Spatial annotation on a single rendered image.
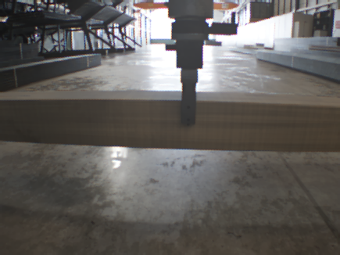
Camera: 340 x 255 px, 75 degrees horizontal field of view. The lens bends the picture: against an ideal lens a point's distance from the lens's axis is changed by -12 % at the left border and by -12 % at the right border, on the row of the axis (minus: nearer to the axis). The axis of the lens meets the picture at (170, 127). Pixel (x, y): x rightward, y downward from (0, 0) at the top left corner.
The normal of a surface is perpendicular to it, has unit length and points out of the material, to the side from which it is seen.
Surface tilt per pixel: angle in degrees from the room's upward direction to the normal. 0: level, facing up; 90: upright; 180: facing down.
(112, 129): 90
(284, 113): 90
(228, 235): 0
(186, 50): 90
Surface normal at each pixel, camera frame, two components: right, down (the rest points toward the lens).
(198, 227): 0.00, -0.95
